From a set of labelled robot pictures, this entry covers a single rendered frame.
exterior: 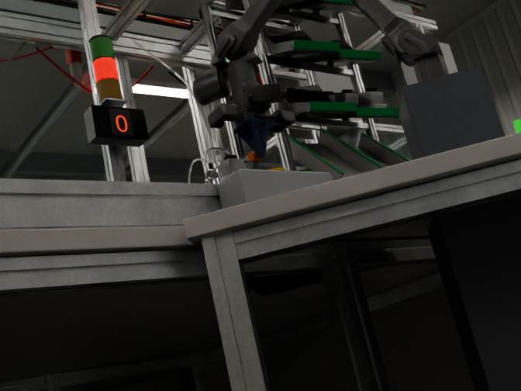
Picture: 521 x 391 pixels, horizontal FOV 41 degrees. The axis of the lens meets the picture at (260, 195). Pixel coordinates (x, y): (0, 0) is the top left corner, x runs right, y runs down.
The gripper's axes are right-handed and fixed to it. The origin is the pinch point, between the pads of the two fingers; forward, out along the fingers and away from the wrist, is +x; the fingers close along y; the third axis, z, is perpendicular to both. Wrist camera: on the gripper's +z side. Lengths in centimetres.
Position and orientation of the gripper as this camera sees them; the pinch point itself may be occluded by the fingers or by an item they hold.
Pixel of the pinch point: (258, 141)
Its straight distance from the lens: 141.2
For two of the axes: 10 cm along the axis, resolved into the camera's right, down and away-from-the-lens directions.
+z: 5.9, -3.7, -7.2
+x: 2.3, 9.3, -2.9
